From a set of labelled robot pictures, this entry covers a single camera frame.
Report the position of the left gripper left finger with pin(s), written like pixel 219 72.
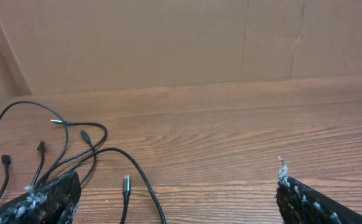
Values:
pixel 56 202

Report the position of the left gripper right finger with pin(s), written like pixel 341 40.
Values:
pixel 300 204

